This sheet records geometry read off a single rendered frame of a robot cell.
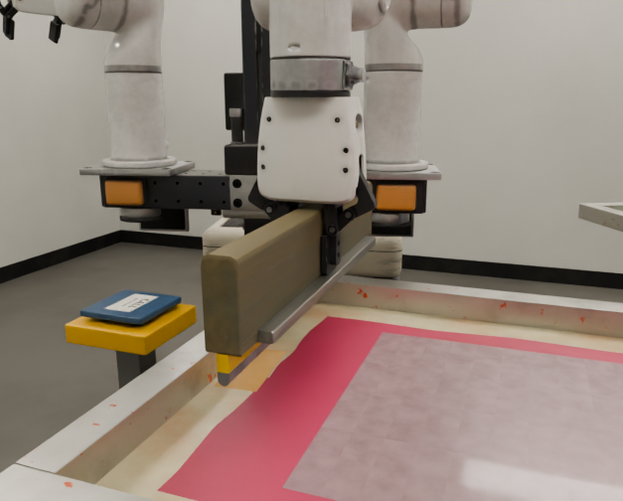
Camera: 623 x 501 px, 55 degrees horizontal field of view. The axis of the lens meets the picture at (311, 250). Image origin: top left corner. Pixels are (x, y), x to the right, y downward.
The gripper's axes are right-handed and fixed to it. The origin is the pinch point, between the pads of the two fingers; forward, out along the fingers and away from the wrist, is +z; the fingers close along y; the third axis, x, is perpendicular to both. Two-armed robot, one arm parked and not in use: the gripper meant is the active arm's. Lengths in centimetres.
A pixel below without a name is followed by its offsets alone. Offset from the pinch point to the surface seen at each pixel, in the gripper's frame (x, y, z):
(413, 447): 8.5, -12.5, 14.5
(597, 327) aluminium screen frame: -25.0, -30.0, 13.8
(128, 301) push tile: -11.7, 31.8, 13.2
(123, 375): -9.5, 32.0, 23.6
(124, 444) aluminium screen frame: 18.1, 10.1, 13.3
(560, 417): -1.5, -24.8, 14.6
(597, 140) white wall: -380, -62, 14
